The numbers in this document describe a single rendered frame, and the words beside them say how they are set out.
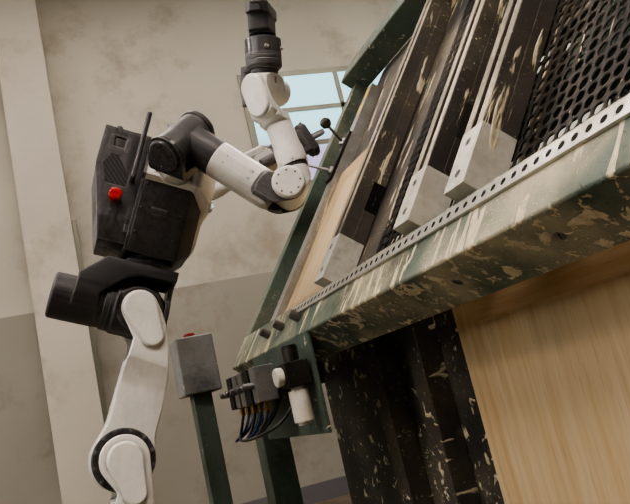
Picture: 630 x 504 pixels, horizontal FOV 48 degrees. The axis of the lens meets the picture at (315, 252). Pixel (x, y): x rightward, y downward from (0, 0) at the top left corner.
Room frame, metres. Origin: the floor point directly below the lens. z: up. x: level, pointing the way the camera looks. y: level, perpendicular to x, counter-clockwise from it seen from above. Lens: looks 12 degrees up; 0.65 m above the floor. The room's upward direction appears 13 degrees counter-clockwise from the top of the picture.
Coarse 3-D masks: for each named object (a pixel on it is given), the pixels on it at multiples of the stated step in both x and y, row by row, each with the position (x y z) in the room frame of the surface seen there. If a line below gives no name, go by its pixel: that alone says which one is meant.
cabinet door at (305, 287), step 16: (352, 176) 2.10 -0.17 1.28; (336, 192) 2.20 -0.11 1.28; (336, 208) 2.12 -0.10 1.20; (336, 224) 2.02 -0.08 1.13; (320, 240) 2.13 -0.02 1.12; (320, 256) 2.03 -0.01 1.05; (304, 272) 2.13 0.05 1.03; (304, 288) 2.05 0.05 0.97; (320, 288) 1.86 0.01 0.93; (288, 304) 2.14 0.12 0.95
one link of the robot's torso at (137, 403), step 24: (144, 312) 1.65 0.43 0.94; (144, 336) 1.65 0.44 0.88; (144, 360) 1.65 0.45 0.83; (168, 360) 1.68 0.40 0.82; (120, 384) 1.65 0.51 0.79; (144, 384) 1.67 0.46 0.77; (120, 408) 1.65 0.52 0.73; (144, 408) 1.67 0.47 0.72; (120, 432) 1.63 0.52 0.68; (144, 432) 1.67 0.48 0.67; (96, 456) 1.61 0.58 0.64; (96, 480) 1.61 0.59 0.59
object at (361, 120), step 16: (368, 96) 2.33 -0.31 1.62; (368, 112) 2.32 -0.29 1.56; (352, 128) 2.31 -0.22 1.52; (352, 144) 2.29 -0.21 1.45; (352, 160) 2.28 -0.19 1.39; (336, 176) 2.25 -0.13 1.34; (320, 208) 2.22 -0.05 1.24; (320, 224) 2.21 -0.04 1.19; (304, 240) 2.23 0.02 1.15; (304, 256) 2.18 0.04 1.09; (288, 288) 2.15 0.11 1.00
